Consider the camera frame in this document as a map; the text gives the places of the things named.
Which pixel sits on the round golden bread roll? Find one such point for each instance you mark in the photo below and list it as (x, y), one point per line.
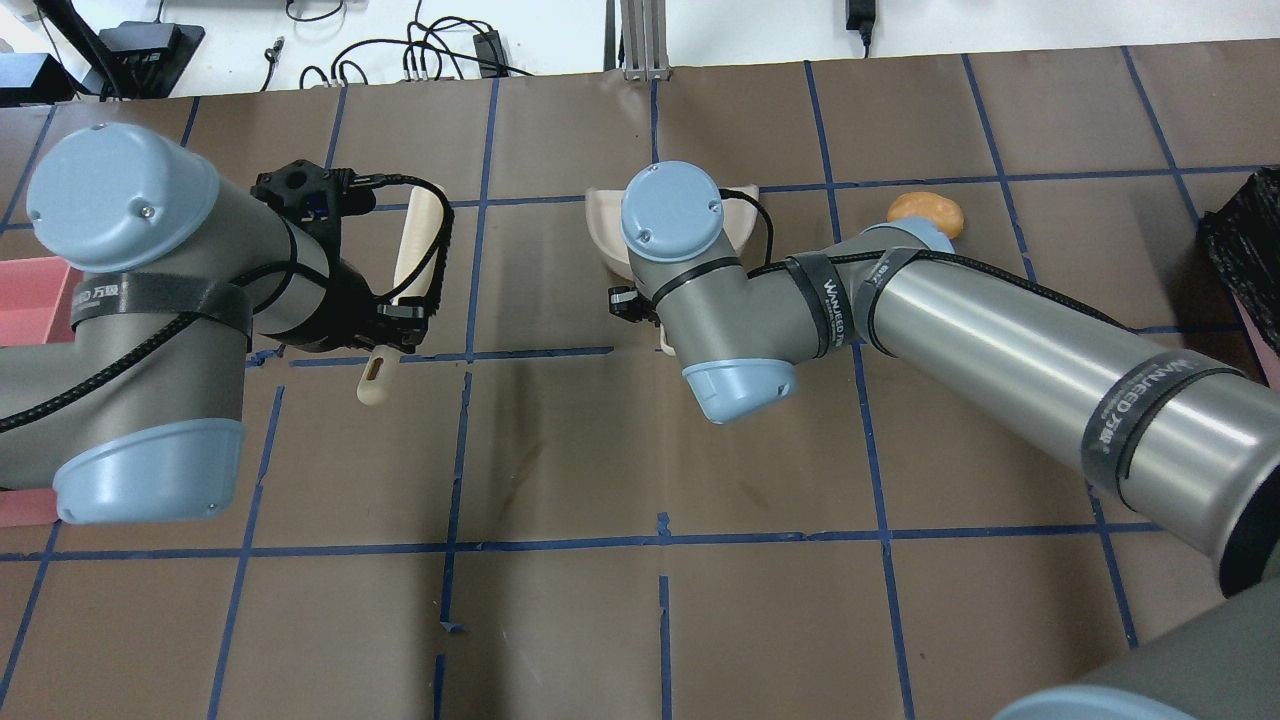
(945, 214)

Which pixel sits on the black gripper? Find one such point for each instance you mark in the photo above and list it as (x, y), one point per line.
(624, 299)
(338, 305)

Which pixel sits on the aluminium frame post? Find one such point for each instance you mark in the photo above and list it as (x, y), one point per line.
(644, 41)

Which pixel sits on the black power adapter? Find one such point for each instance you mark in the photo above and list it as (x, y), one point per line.
(861, 16)

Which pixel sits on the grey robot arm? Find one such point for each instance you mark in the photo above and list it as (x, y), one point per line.
(1186, 441)
(138, 418)

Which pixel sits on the bin with black trash bag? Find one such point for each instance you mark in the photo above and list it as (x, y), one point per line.
(1242, 242)

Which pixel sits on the pink plastic bin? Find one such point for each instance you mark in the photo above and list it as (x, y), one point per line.
(35, 309)

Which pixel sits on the black device box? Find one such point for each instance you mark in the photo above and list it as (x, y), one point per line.
(145, 60)

